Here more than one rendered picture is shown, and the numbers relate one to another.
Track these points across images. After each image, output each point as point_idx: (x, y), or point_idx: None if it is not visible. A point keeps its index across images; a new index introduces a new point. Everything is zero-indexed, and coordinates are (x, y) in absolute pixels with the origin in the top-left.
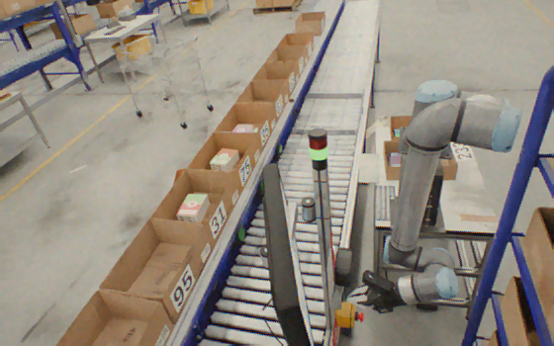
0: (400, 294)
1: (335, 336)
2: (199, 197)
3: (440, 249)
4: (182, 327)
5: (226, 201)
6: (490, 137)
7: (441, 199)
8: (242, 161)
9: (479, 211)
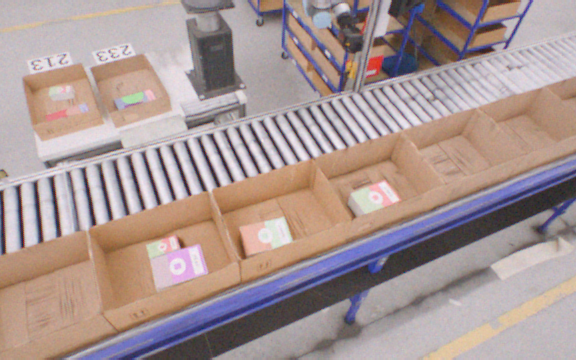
0: (349, 11)
1: (371, 70)
2: (360, 198)
3: (306, 0)
4: None
5: (349, 156)
6: None
7: (183, 71)
8: (283, 170)
9: (188, 51)
